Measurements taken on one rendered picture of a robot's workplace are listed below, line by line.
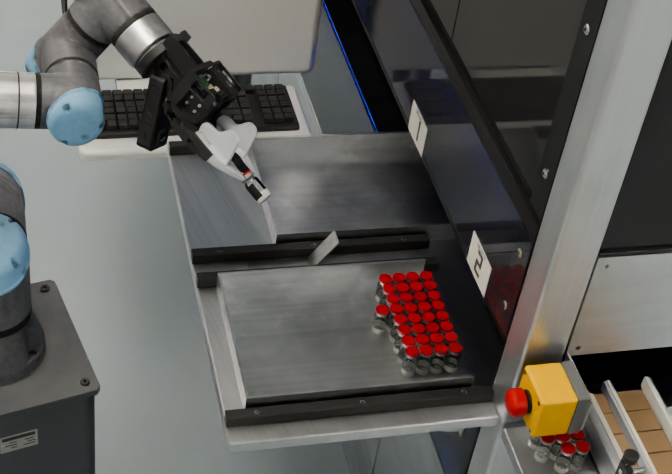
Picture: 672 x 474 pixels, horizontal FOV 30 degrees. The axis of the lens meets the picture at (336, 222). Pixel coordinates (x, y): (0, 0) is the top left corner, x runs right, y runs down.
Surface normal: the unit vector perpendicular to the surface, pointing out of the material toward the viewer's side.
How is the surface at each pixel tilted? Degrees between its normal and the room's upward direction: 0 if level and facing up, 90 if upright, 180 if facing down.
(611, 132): 90
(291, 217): 0
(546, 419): 90
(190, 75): 75
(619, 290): 90
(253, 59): 90
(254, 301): 0
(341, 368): 0
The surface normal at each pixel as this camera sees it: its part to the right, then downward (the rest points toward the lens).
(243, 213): 0.12, -0.75
